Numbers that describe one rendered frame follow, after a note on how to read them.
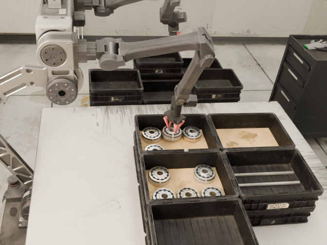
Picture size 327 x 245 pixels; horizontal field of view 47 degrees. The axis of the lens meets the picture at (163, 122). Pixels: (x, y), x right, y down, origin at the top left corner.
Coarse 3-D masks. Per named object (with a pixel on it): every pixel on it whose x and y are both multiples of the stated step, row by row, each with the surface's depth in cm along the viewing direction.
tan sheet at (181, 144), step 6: (162, 138) 202; (204, 138) 205; (144, 144) 196; (150, 144) 197; (162, 144) 198; (168, 144) 198; (174, 144) 198; (180, 144) 199; (186, 144) 199; (192, 144) 200; (198, 144) 200; (204, 144) 201
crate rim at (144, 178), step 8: (152, 152) 177; (160, 152) 178; (168, 152) 178; (176, 152) 179; (184, 152) 180; (192, 152) 180; (200, 152) 180; (208, 152) 181; (216, 152) 182; (224, 160) 177; (144, 168) 168; (144, 176) 164; (144, 184) 161; (232, 184) 165; (152, 200) 154; (160, 200) 154; (168, 200) 155; (176, 200) 155
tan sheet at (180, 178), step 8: (184, 168) 185; (192, 168) 185; (176, 176) 180; (184, 176) 180; (192, 176) 181; (216, 176) 182; (168, 184) 175; (176, 184) 176; (184, 184) 176; (192, 184) 177; (200, 184) 177; (208, 184) 178; (216, 184) 178; (152, 192) 171; (176, 192) 172; (200, 192) 173; (224, 192) 175
